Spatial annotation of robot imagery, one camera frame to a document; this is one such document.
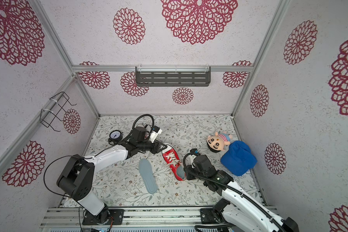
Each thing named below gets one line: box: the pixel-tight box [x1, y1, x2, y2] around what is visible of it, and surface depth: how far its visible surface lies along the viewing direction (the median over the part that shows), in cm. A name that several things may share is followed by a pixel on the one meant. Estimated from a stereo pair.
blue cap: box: [220, 140, 258, 177], surface depth 96 cm
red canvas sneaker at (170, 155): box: [160, 144, 187, 182], surface depth 85 cm
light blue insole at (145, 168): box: [138, 158, 159, 195], surface depth 89 cm
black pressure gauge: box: [109, 129, 124, 144], surface depth 105 cm
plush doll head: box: [206, 135, 226, 154], surface depth 96 cm
